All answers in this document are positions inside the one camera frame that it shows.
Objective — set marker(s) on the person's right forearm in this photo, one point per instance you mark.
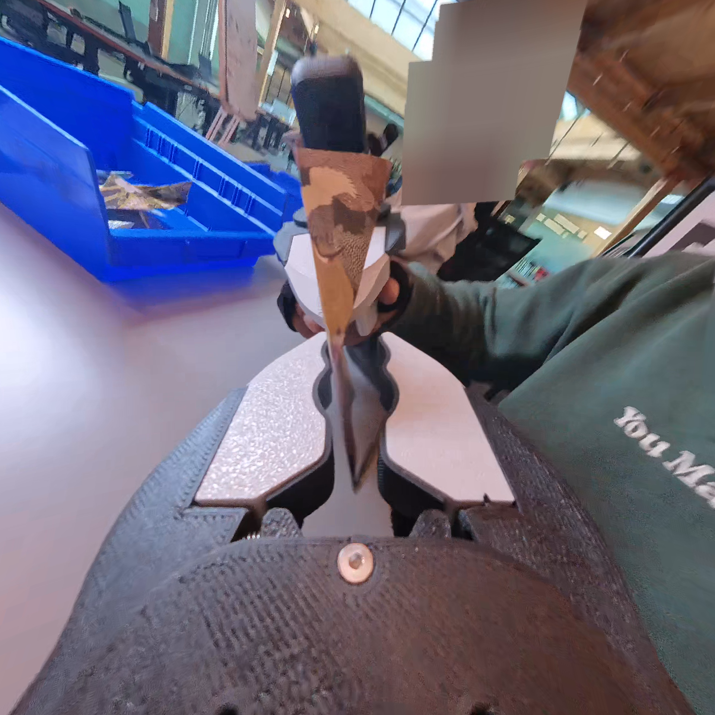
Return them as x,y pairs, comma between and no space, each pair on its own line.
503,318

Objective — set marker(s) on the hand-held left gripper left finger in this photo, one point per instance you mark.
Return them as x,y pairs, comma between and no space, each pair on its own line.
268,436

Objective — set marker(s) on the yellow backed black patterned paper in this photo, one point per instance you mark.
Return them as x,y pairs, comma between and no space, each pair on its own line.
145,192

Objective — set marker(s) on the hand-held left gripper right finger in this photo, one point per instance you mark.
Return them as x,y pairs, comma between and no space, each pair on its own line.
447,436

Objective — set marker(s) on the dark green cloth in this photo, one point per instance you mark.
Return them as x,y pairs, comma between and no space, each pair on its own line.
626,503

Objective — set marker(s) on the tan backed camouflage paper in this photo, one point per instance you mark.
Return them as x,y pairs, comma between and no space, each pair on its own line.
346,223

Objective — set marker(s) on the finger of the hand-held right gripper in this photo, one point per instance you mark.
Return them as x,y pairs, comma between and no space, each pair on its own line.
302,279
375,279

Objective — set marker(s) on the person's right hand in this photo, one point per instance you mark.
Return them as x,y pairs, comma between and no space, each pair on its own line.
391,294

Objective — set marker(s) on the blue plastic bin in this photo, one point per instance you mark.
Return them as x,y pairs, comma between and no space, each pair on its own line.
168,240

